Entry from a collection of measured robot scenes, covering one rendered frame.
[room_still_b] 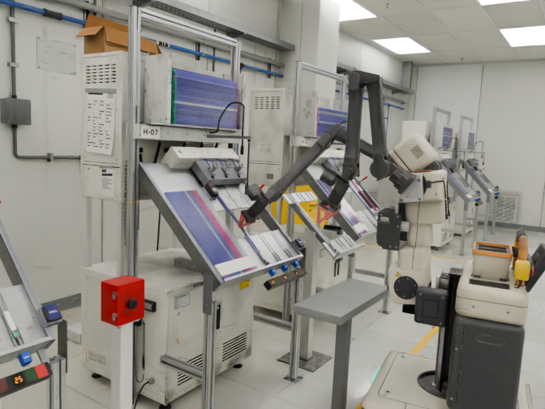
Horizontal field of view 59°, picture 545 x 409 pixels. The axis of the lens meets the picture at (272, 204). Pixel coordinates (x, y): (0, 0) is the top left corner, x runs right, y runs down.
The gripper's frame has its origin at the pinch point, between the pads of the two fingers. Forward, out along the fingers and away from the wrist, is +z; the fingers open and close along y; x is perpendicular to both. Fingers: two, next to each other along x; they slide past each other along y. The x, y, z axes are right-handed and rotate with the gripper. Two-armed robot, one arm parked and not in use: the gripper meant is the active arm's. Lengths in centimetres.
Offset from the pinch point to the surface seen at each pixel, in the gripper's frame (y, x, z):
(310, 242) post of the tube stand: -57, 17, 4
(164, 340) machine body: 37, 26, 48
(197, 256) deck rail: 38.0, 10.1, 2.5
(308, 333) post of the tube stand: -58, 57, 43
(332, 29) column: -326, -214, -48
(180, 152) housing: 16.0, -44.1, -6.4
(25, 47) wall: 10, -196, 50
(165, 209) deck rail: 38.1, -16.8, 2.9
